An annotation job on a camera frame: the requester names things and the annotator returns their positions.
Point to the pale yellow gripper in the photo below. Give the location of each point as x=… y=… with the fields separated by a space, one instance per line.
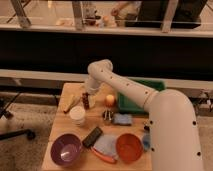
x=92 y=100

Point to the dark purple grape bunch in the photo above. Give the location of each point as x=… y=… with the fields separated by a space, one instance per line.
x=85 y=100

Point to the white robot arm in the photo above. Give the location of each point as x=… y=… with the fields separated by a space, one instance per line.
x=175 y=143

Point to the white paper cup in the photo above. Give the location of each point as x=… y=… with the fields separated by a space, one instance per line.
x=77 y=115

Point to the small blue cup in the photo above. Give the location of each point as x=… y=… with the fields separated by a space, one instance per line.
x=146 y=142

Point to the orange round fruit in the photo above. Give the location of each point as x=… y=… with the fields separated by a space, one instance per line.
x=110 y=100

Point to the yellow banana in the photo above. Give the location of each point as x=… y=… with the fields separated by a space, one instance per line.
x=72 y=101

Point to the blue sponge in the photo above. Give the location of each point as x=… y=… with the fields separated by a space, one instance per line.
x=122 y=119

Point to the black rectangular remote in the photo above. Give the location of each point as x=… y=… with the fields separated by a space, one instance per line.
x=91 y=138

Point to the light blue cloth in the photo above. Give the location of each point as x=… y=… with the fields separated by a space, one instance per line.
x=106 y=144

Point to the orange carrot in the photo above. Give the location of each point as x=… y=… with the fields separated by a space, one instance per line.
x=103 y=157

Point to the purple plastic bowl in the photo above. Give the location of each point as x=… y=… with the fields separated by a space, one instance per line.
x=65 y=150

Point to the orange plastic bowl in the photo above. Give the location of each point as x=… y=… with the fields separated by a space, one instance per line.
x=129 y=147

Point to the black chair base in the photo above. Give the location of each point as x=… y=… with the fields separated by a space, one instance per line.
x=4 y=112

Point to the black handled tool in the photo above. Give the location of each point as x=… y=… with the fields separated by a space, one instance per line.
x=147 y=128

